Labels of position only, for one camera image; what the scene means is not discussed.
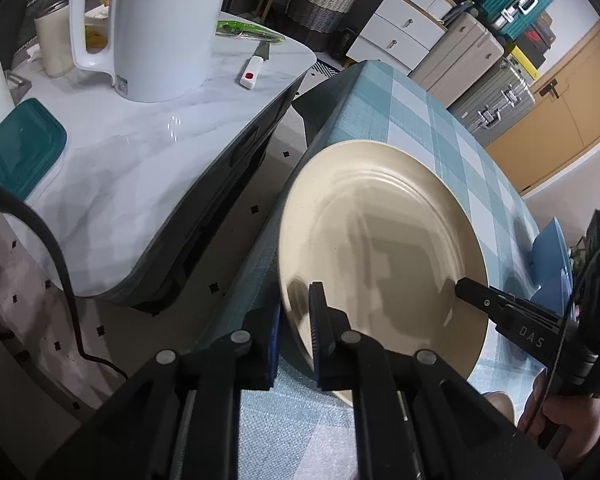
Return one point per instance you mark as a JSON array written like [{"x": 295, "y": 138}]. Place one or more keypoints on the woven laundry basket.
[{"x": 320, "y": 7}]

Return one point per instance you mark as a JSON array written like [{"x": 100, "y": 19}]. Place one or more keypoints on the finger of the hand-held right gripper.
[{"x": 510, "y": 310}]

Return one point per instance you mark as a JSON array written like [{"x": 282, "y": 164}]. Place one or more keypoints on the wooden door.
[{"x": 570, "y": 125}]

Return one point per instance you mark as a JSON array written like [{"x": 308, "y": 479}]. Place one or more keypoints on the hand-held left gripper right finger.
[{"x": 316, "y": 330}]

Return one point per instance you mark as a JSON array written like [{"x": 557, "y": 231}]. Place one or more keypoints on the beige suitcase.
[{"x": 460, "y": 57}]

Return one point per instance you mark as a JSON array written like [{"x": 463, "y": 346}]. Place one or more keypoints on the beige round plate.
[{"x": 380, "y": 240}]

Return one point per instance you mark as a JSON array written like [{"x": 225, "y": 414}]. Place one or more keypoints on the blue bowl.
[{"x": 550, "y": 250}]

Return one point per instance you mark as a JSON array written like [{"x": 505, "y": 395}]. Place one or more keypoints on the teal lid food container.
[{"x": 22, "y": 150}]

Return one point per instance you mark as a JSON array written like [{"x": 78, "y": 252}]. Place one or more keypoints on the green packet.
[{"x": 250, "y": 31}]

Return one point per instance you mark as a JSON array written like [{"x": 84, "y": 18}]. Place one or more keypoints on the patterned floor mat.
[{"x": 322, "y": 69}]

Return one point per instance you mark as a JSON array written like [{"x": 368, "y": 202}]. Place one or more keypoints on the glass jar with cream contents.
[{"x": 54, "y": 45}]

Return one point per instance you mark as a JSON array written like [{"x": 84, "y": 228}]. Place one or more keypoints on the silver suitcase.
[{"x": 495, "y": 102}]

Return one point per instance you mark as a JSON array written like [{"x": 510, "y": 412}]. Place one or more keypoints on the black shoebox with red print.
[{"x": 537, "y": 37}]

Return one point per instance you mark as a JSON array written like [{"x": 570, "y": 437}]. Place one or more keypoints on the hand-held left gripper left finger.
[{"x": 274, "y": 345}]

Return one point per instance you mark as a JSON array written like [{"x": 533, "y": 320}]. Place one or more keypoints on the white vanity desk with drawers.
[{"x": 405, "y": 15}]

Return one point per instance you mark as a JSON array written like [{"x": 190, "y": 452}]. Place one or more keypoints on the marble top side table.
[{"x": 155, "y": 160}]

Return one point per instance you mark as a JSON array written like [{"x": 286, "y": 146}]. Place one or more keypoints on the person's right hand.
[{"x": 575, "y": 412}]

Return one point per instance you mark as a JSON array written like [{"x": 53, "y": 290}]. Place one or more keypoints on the white electric kettle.
[{"x": 165, "y": 25}]

